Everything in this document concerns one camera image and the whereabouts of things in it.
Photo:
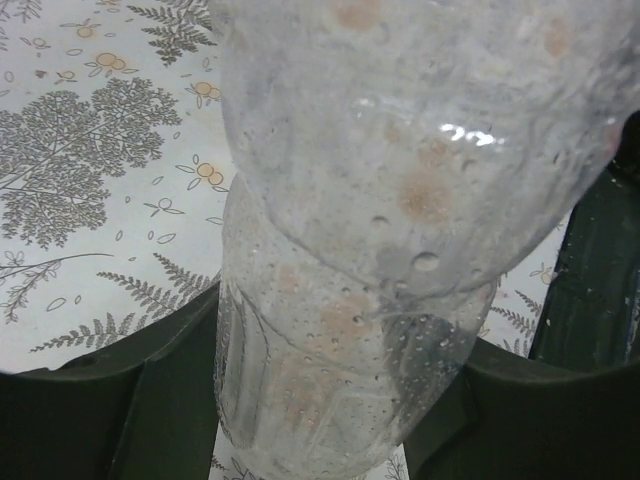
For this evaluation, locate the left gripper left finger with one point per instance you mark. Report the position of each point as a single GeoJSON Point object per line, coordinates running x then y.
{"type": "Point", "coordinates": [141, 408]}

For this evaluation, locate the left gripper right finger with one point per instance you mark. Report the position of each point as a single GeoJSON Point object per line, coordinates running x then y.
{"type": "Point", "coordinates": [508, 417]}

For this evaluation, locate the clear bottle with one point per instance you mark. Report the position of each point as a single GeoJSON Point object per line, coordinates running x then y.
{"type": "Point", "coordinates": [394, 159]}

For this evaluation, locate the floral table mat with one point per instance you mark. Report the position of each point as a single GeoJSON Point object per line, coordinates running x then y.
{"type": "Point", "coordinates": [114, 175]}

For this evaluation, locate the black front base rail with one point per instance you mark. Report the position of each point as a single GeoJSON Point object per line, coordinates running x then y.
{"type": "Point", "coordinates": [590, 317]}

